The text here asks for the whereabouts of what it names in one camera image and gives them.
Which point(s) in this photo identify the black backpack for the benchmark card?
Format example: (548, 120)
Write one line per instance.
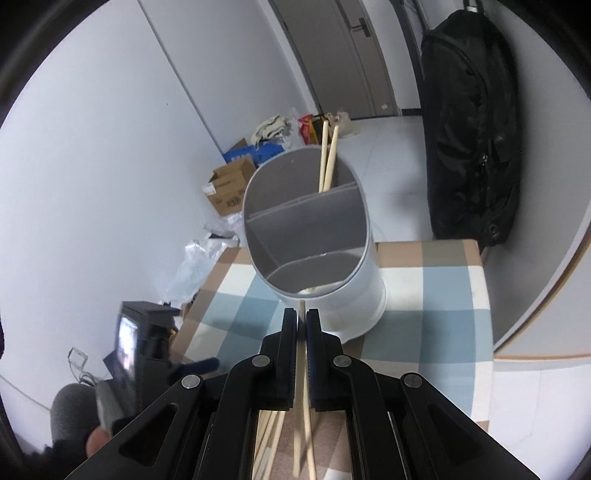
(466, 138)

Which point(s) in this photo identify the person's left forearm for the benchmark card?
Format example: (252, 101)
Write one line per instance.
(71, 415)

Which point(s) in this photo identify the white utensil holder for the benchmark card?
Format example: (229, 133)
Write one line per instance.
(364, 295)

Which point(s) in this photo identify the beige plastic bag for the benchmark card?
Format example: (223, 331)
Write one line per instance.
(344, 122)

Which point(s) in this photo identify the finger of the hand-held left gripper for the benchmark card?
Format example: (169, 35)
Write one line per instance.
(203, 365)

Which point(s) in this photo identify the grey door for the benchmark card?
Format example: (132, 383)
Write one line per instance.
(337, 60)

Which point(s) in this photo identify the brown cardboard box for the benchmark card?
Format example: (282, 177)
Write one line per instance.
(228, 184)

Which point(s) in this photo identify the small clear plastic case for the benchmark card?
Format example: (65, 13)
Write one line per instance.
(77, 361)

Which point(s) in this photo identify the person's left hand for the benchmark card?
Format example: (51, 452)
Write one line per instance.
(99, 441)

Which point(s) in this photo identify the checkered tablecloth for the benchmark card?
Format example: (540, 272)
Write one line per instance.
(425, 295)

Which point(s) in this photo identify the red bag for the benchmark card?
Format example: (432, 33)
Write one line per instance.
(308, 131)

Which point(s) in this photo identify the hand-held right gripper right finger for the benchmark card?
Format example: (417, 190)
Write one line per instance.
(313, 369)

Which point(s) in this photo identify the blue cardboard box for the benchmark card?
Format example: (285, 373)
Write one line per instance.
(265, 150)

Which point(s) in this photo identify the crumpled clear plastic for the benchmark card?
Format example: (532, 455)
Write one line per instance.
(194, 263)

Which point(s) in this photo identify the white wood-edged board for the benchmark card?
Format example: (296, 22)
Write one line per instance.
(554, 323)

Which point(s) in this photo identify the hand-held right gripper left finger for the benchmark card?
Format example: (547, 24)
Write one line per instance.
(291, 360)

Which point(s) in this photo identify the grey cloth pile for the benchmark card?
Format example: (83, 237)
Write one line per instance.
(270, 129)

